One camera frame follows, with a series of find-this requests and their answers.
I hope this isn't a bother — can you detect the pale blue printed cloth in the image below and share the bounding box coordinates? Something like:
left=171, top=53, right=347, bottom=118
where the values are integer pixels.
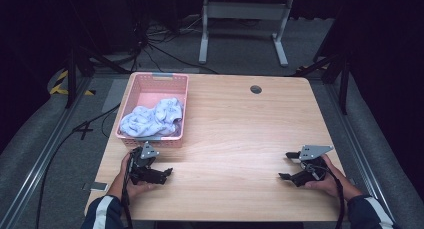
left=119, top=97, right=185, bottom=138

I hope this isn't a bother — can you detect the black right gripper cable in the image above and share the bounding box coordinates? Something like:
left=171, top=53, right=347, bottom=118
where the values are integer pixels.
left=308, top=163, right=346, bottom=229

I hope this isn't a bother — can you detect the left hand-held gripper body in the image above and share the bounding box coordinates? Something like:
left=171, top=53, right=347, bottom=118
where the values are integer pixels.
left=128, top=141, right=161, bottom=186

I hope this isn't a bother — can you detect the grey metal desk frame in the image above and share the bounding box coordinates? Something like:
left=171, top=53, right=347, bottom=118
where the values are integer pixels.
left=198, top=0, right=294, bottom=68

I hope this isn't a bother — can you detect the aluminium floor rail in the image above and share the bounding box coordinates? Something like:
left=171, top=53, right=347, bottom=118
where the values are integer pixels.
left=324, top=83, right=395, bottom=221
left=0, top=76, right=92, bottom=229

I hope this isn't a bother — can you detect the long black floor cable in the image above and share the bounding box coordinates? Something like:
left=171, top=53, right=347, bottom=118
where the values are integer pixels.
left=35, top=103, right=122, bottom=229

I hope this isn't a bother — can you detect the person's left hand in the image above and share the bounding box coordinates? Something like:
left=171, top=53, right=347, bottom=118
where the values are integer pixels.
left=119, top=152, right=156, bottom=199

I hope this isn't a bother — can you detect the pink plastic basket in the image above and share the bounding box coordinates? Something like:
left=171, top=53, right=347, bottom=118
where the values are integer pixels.
left=115, top=72, right=190, bottom=149

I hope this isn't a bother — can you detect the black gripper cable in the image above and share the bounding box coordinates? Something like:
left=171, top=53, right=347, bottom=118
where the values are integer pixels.
left=120, top=153, right=135, bottom=229
left=308, top=163, right=346, bottom=229

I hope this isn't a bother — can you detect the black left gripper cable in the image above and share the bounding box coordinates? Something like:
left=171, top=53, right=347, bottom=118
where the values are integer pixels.
left=120, top=153, right=135, bottom=229

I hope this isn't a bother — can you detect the bundle of black floor cables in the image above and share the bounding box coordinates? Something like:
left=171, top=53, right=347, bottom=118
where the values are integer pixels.
left=131, top=15, right=219, bottom=75

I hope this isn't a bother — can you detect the person's right hand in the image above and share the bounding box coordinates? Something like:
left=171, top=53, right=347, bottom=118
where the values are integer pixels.
left=303, top=154, right=350, bottom=199

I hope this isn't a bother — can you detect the black metal stand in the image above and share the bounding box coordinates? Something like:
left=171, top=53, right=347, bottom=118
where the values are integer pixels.
left=293, top=50, right=352, bottom=116
left=64, top=43, right=132, bottom=109

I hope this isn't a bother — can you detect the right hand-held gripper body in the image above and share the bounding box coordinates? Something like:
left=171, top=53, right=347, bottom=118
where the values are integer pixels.
left=293, top=144, right=335, bottom=187

